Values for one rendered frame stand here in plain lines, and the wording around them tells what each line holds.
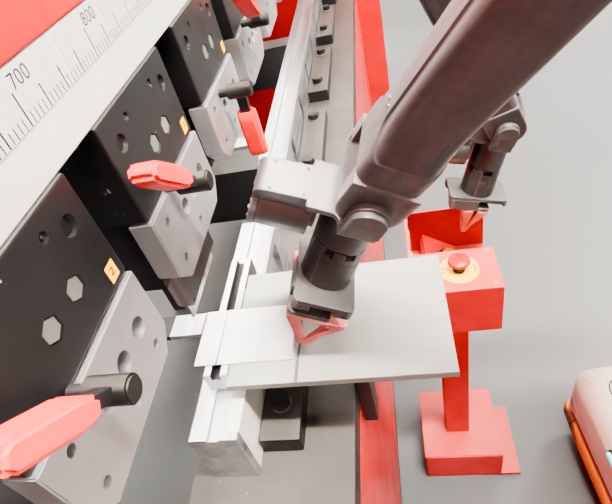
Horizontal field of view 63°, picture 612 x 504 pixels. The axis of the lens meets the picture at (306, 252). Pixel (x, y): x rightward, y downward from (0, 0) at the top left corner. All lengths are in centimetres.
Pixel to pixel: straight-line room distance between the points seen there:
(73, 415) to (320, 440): 45
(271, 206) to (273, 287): 24
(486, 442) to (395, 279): 92
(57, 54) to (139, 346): 20
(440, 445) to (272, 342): 95
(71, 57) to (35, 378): 21
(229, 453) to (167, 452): 122
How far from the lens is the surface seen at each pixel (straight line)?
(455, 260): 94
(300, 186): 44
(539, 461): 163
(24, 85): 34
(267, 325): 63
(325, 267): 50
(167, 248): 43
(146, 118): 45
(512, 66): 30
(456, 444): 150
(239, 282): 72
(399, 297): 63
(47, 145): 34
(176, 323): 69
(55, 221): 33
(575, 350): 184
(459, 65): 30
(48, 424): 25
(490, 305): 97
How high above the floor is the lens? 147
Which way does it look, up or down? 41 degrees down
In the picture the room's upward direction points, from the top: 17 degrees counter-clockwise
